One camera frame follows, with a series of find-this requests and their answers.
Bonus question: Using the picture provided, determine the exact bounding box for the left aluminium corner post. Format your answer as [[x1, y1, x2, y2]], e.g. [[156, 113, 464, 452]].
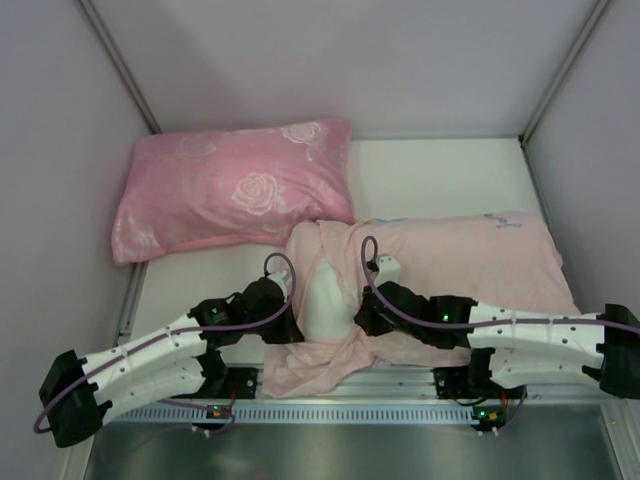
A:
[[72, 0, 162, 135]]

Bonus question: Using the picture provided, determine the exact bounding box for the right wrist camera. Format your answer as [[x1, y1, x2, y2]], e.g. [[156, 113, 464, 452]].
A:
[[368, 254, 401, 287]]

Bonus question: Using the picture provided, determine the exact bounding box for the right aluminium corner post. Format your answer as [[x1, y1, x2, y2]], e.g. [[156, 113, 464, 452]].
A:
[[518, 0, 615, 149]]

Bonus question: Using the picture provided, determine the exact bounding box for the slotted grey cable duct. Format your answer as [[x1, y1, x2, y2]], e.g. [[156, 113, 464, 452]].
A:
[[116, 403, 479, 425]]

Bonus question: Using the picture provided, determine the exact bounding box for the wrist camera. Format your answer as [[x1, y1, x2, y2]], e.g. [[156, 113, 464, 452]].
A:
[[368, 254, 401, 287], [267, 269, 293, 298]]

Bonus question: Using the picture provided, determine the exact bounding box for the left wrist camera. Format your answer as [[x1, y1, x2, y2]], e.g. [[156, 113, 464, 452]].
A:
[[267, 269, 293, 298]]

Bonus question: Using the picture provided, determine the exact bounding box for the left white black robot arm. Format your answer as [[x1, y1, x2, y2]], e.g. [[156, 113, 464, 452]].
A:
[[33, 270, 304, 448]]

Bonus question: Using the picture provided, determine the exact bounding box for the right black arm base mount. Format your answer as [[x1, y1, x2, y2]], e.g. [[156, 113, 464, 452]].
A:
[[432, 366, 488, 406]]

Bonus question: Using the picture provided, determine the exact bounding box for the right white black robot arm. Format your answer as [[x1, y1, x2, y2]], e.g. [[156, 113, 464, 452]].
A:
[[355, 282, 639, 400]]

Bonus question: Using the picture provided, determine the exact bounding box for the aluminium corner post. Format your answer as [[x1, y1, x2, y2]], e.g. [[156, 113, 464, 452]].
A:
[[72, 0, 162, 135], [518, 0, 615, 149]]

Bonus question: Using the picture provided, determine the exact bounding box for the pink rose pattern pillow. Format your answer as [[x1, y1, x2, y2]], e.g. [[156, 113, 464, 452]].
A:
[[111, 118, 354, 266]]

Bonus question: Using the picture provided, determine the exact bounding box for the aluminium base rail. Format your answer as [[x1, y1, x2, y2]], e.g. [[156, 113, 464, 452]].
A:
[[219, 362, 626, 401]]

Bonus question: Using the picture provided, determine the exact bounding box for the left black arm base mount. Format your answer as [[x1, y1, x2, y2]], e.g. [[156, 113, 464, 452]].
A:
[[217, 367, 259, 400]]

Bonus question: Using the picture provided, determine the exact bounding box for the white pillow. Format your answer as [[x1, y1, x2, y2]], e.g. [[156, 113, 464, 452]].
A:
[[303, 258, 354, 341]]

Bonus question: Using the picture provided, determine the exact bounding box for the purple princess print pillowcase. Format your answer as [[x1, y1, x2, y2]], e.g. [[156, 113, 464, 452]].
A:
[[263, 212, 578, 398]]

